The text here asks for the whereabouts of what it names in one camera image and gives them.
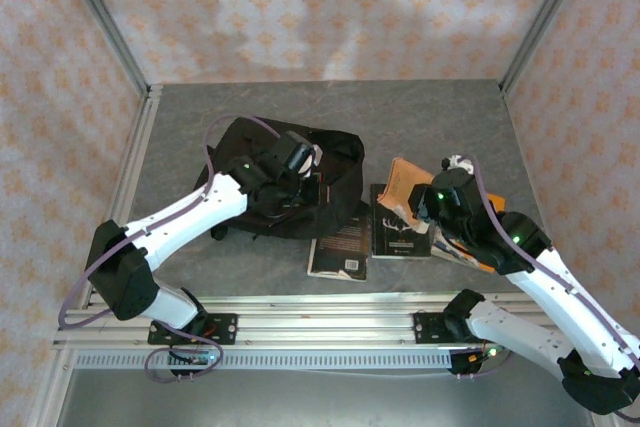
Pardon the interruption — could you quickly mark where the orange illustrated paperback book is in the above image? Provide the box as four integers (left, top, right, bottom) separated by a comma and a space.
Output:
430, 191, 506, 274

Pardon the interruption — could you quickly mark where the black book with antlers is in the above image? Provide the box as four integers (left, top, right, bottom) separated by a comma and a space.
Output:
370, 182, 432, 260

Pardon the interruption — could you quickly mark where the black backpack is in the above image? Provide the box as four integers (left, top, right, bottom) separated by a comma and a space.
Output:
192, 116, 366, 241

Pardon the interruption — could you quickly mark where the grey slotted cable duct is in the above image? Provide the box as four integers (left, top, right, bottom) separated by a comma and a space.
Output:
73, 350, 454, 371

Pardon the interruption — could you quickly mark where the aluminium frame post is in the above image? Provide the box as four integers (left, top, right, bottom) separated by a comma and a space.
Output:
499, 0, 596, 96
54, 0, 151, 94

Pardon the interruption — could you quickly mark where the black paperback book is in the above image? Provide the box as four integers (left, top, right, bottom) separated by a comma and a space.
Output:
306, 214, 371, 282

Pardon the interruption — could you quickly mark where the grey metal lower panel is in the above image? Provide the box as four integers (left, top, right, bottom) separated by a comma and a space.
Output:
54, 369, 596, 427

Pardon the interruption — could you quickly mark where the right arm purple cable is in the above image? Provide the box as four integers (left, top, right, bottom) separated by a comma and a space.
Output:
467, 154, 640, 423

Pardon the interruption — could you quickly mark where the small green circuit board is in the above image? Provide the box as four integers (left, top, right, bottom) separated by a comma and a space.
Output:
168, 350, 217, 367
467, 345, 512, 364

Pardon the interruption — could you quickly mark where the aluminium side rail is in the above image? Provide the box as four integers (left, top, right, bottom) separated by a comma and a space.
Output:
79, 84, 164, 308

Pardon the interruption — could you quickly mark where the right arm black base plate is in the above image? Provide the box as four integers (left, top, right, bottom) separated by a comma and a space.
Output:
413, 310, 501, 346

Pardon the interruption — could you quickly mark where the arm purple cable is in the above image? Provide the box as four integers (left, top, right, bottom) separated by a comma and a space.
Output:
467, 154, 640, 423
58, 114, 282, 384

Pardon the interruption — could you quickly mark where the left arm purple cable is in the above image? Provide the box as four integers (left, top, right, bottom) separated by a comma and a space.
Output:
58, 114, 282, 384

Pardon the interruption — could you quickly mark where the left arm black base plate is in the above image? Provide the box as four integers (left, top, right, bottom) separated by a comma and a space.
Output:
148, 313, 238, 347

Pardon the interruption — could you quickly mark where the plain orange paperback book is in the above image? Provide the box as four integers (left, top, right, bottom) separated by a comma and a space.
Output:
377, 156, 436, 236

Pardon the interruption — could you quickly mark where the aluminium mounting rail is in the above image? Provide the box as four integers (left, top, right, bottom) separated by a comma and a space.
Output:
52, 291, 599, 351

